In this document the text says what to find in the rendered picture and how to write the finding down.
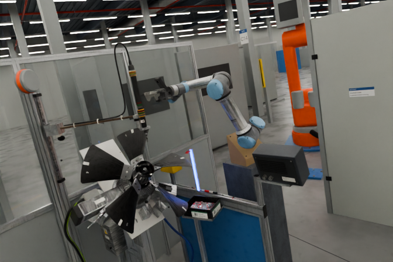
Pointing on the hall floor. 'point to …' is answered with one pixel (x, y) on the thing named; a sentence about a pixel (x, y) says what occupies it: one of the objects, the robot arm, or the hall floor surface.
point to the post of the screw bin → (200, 240)
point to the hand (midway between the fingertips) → (145, 93)
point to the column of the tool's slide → (30, 103)
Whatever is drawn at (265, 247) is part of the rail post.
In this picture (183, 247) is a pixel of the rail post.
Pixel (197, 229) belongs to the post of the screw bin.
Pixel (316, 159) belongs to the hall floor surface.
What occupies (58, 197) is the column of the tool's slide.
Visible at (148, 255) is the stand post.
